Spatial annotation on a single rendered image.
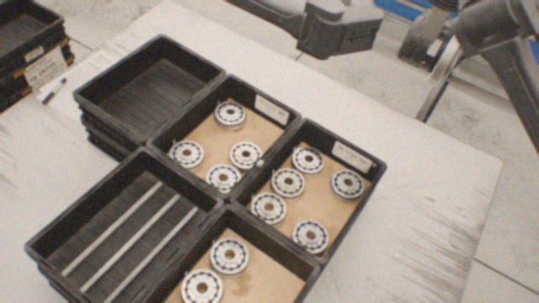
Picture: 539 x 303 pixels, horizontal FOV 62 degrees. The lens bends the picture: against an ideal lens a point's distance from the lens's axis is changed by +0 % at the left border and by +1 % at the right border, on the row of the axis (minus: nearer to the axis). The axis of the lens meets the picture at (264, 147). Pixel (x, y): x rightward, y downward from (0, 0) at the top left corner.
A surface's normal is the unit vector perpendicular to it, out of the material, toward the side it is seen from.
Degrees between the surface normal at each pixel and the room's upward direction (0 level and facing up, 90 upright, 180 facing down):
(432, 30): 90
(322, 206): 0
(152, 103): 0
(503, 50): 88
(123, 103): 0
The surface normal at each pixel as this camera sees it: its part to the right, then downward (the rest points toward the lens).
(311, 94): 0.11, -0.61
